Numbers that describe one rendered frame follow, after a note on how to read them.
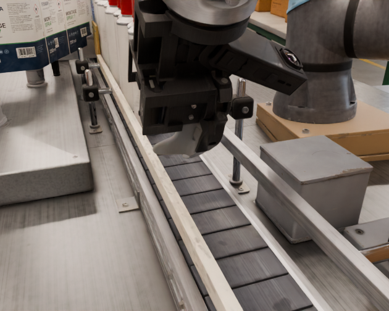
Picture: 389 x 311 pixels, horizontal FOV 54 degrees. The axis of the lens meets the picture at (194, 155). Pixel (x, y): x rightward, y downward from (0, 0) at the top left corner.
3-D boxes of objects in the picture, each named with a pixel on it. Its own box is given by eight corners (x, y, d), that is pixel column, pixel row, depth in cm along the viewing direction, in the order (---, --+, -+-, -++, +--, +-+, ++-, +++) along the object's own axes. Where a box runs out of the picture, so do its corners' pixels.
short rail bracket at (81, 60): (79, 95, 96) (72, 46, 90) (105, 92, 98) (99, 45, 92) (80, 99, 93) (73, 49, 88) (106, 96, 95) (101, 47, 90)
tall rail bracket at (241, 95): (196, 186, 58) (196, 78, 50) (240, 178, 60) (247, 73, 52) (204, 197, 55) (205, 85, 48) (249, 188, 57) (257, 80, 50)
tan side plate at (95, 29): (94, 53, 109) (91, 20, 105) (97, 53, 109) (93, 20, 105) (98, 62, 100) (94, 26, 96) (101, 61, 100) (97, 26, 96)
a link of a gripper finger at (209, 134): (185, 129, 43) (198, 72, 36) (200, 127, 43) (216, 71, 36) (197, 164, 40) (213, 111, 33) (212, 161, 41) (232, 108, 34)
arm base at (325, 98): (261, 103, 78) (263, 53, 74) (330, 97, 80) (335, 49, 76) (291, 127, 65) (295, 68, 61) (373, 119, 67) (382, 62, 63)
